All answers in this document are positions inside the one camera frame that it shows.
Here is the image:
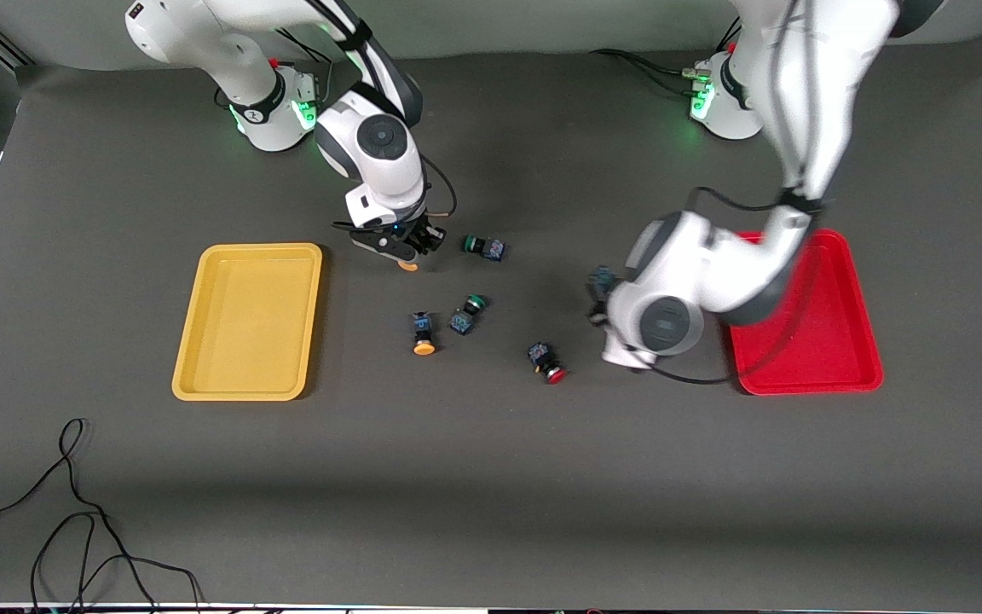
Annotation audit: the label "yellow plastic tray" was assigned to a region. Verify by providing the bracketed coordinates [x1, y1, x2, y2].
[171, 243, 324, 402]

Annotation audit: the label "dark grey table mat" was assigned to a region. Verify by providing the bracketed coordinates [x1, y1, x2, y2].
[0, 30, 982, 611]

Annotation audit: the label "red plastic tray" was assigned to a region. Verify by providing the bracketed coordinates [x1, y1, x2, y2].
[725, 229, 885, 397]

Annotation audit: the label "black left arm base cables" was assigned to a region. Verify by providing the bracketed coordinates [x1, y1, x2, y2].
[588, 19, 743, 96]

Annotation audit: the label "thin black loose cable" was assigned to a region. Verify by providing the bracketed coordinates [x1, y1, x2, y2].
[0, 417, 203, 613]

